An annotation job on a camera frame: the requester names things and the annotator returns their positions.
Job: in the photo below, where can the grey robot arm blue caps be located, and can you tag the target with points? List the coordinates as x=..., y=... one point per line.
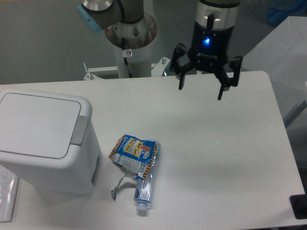
x=214, y=23

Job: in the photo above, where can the black device at table edge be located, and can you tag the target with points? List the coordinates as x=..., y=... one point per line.
x=299, y=206

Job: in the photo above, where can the crushed clear plastic bottle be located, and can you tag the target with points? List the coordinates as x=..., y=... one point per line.
x=144, y=190

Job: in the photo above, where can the white covered side table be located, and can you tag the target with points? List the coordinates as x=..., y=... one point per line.
x=283, y=56

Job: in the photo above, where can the blue snack wrapper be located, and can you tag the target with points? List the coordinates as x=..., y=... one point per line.
x=133, y=156

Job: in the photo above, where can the blue object in background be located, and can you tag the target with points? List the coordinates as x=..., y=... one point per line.
x=276, y=16

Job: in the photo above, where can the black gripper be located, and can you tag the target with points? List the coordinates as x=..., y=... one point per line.
x=211, y=50

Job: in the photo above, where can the laminated paper sheet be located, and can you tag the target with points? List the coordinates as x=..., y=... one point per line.
x=8, y=192

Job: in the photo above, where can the white push-lid trash can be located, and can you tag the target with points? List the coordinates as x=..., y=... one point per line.
x=48, y=140

